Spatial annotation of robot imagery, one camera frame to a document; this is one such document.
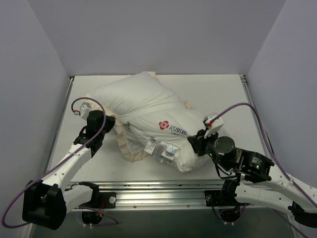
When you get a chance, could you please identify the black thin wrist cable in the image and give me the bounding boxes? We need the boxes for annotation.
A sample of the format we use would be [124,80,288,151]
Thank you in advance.
[214,161,238,180]

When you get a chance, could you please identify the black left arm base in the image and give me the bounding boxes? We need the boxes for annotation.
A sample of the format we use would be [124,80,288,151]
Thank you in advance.
[69,181,119,228]

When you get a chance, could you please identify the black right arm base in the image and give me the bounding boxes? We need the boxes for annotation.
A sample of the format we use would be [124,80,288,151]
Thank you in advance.
[204,179,250,226]

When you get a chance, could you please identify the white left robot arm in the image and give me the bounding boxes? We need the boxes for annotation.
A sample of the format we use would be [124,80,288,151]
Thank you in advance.
[22,110,115,230]

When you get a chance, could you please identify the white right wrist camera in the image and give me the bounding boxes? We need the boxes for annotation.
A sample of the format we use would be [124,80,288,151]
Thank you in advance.
[203,113,224,139]

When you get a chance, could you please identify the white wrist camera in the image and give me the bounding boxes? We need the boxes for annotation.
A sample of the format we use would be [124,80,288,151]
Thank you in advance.
[73,102,92,120]
[203,113,224,139]

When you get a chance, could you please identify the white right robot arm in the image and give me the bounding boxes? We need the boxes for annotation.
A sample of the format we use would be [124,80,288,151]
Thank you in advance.
[188,130,317,228]

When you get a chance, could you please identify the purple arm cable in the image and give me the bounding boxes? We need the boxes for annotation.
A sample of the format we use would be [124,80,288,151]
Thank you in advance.
[205,102,317,238]
[1,98,118,228]

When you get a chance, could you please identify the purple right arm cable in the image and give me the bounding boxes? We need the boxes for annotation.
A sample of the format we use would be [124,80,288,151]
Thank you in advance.
[205,102,317,238]

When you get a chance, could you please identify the white pillow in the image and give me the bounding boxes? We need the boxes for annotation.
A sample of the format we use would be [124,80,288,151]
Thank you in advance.
[128,108,209,173]

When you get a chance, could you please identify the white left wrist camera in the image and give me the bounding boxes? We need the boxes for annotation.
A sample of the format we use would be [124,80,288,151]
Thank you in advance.
[73,102,92,120]

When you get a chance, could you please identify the grey and cream pillowcase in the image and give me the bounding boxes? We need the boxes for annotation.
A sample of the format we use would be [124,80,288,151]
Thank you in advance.
[86,71,191,162]

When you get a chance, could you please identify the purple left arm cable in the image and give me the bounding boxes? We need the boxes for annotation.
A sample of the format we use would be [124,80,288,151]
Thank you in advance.
[1,98,118,228]

